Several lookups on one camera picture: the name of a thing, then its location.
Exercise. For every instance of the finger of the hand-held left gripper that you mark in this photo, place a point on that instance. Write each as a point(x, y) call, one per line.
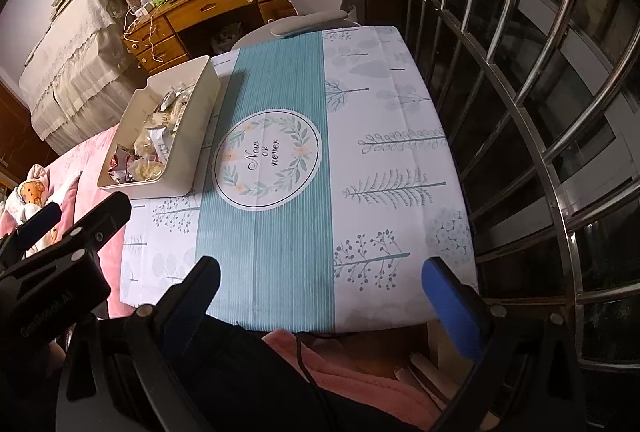
point(37, 222)
point(100, 217)

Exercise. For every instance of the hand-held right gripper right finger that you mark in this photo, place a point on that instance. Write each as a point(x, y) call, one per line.
point(450, 307)

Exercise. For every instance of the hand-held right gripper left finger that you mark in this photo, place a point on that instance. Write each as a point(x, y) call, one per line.
point(195, 302)

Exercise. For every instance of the white plastic storage bin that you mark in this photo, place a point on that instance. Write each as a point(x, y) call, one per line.
point(195, 132)

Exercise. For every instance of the cartoon print blanket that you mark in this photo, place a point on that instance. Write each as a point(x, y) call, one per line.
point(30, 192)

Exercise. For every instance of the cardboard box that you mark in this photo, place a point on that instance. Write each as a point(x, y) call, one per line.
point(442, 342)

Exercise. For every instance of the pink blanket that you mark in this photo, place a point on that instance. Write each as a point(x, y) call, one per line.
point(80, 172)

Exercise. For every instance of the black pants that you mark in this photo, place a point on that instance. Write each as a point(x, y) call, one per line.
point(240, 377)

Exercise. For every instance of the brown wooden door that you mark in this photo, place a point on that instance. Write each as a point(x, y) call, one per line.
point(12, 122)

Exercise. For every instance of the pink fleece robe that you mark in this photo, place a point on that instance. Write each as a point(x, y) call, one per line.
point(380, 392)

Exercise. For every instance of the metal window bars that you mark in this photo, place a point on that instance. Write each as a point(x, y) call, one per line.
point(574, 262)

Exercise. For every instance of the lace-covered cabinet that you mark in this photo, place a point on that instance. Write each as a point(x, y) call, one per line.
point(75, 62)

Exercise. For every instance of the wooden desk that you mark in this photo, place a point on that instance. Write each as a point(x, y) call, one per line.
point(210, 5)

